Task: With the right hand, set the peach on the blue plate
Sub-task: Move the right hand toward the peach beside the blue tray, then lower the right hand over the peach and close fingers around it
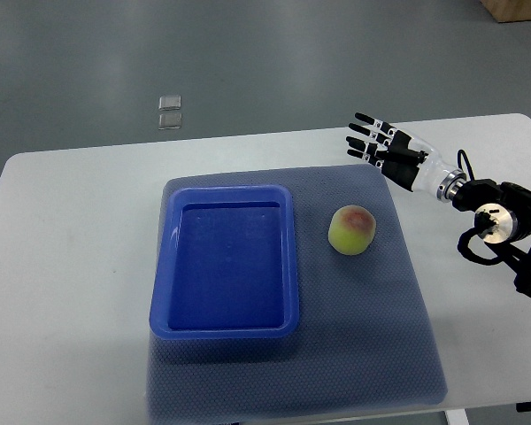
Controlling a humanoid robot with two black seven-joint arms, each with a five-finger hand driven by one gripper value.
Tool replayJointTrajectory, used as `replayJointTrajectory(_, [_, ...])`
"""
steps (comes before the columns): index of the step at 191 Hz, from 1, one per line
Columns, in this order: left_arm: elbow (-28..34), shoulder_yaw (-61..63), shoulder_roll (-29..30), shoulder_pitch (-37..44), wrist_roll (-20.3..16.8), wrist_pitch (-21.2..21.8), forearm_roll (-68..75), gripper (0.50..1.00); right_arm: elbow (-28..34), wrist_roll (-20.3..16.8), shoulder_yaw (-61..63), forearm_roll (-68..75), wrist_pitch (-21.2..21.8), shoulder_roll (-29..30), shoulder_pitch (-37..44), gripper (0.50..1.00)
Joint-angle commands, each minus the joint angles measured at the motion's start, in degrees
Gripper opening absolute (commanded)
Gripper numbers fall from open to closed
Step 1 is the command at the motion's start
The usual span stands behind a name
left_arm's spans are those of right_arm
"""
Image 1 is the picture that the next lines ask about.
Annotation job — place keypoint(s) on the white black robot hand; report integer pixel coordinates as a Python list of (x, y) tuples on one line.
[(404, 159)]

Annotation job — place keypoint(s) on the green red peach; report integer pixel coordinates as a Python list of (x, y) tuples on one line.
[(351, 230)]

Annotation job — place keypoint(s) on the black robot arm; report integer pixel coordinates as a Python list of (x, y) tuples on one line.
[(501, 231)]

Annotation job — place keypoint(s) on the blue plastic tray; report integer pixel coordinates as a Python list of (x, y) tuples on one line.
[(226, 265)]

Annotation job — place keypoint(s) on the clear floor plate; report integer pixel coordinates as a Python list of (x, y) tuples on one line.
[(170, 120), (169, 102)]

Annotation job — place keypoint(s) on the lower clear floor plate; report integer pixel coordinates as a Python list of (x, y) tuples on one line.
[(170, 120)]

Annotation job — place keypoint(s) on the upper clear floor plate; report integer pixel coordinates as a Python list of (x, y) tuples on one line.
[(169, 102)]

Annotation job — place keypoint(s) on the white table leg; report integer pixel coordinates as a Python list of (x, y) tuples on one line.
[(456, 417)]

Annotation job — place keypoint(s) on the grey blue mesh mat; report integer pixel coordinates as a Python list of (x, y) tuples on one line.
[(363, 339)]

